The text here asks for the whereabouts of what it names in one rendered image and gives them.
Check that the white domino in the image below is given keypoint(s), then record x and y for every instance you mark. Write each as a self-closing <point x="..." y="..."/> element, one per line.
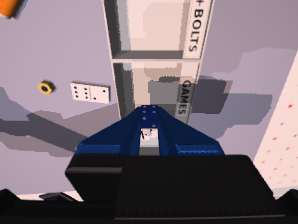
<point x="90" y="92"/>

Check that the brass hex nut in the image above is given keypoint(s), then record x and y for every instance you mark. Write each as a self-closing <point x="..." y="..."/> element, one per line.
<point x="46" y="87"/>

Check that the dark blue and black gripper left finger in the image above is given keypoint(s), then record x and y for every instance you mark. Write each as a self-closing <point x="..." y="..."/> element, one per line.
<point x="115" y="138"/>

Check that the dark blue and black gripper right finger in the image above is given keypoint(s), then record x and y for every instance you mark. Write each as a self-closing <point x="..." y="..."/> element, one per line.
<point x="183" y="139"/>

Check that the grey rack of labelled bins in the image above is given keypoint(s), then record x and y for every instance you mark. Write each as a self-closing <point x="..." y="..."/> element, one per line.
<point x="153" y="61"/>

